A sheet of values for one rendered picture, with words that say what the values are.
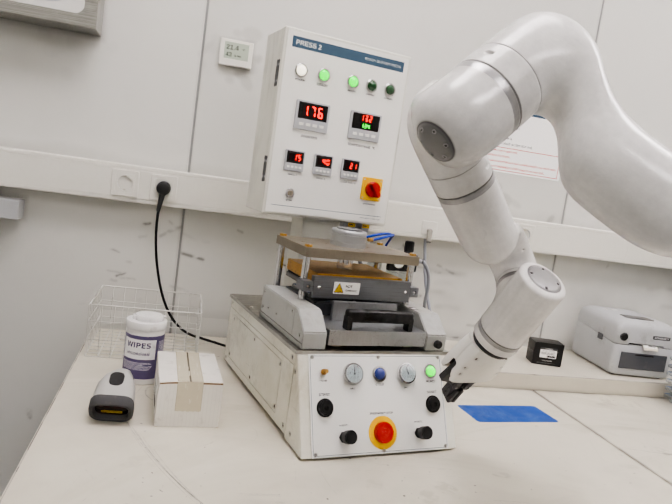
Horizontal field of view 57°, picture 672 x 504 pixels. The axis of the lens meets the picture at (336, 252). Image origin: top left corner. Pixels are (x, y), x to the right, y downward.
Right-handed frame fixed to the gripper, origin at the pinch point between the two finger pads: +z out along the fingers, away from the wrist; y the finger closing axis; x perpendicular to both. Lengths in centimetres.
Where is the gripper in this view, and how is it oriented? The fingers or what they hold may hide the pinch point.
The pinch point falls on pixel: (452, 390)
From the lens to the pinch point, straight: 124.1
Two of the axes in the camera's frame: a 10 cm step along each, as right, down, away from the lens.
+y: -9.0, -0.8, -4.4
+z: -3.6, 7.1, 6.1
